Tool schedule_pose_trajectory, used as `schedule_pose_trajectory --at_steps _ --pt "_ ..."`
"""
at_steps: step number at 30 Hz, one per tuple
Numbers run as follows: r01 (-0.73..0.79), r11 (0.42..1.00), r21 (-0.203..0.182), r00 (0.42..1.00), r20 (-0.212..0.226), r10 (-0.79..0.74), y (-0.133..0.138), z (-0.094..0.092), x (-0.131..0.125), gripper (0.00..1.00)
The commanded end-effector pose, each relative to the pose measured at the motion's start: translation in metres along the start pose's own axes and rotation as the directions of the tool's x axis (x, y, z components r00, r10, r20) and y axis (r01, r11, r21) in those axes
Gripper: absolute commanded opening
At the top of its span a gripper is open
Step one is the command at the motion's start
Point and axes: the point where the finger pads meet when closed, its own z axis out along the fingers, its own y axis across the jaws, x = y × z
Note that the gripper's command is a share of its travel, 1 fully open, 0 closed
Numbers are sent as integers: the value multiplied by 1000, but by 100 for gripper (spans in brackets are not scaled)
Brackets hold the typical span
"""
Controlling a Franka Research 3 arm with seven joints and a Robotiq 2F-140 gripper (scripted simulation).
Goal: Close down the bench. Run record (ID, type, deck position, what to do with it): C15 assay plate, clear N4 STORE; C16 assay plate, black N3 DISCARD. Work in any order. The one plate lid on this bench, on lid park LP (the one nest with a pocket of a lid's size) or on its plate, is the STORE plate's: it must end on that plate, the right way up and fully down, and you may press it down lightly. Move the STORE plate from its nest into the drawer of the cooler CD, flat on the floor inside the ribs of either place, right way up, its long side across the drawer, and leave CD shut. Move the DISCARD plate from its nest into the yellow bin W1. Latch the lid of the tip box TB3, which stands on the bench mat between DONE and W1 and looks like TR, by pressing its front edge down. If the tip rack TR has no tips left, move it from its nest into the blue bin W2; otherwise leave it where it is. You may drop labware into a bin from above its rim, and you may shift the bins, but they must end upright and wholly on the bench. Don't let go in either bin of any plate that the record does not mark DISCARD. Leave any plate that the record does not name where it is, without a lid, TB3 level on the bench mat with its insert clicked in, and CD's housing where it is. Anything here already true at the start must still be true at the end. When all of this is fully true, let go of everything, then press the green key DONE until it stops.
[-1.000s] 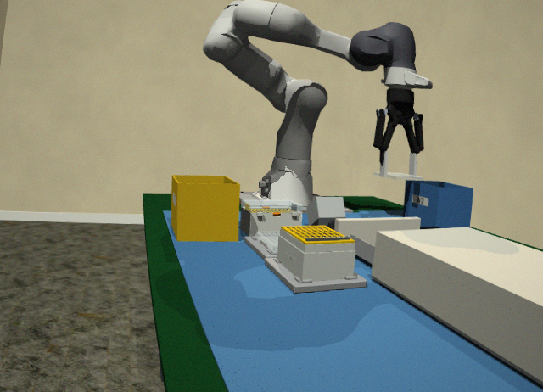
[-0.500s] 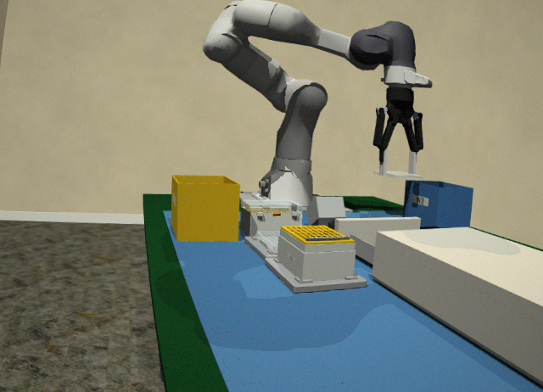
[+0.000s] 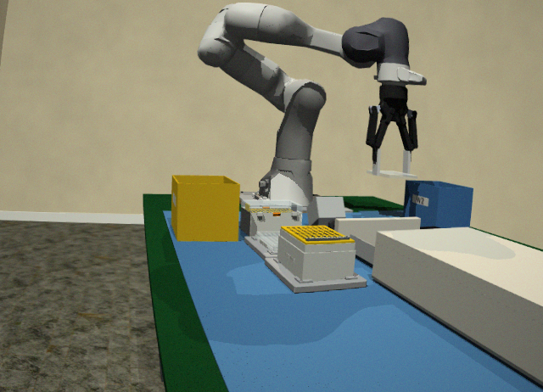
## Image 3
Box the blue open-top bin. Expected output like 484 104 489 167
403 180 473 228

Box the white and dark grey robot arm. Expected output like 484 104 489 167
197 3 427 206

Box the blue bench mat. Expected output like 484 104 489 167
163 210 543 392

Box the yellow open-top bin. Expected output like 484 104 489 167
171 175 240 242

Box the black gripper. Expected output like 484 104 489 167
366 85 418 176

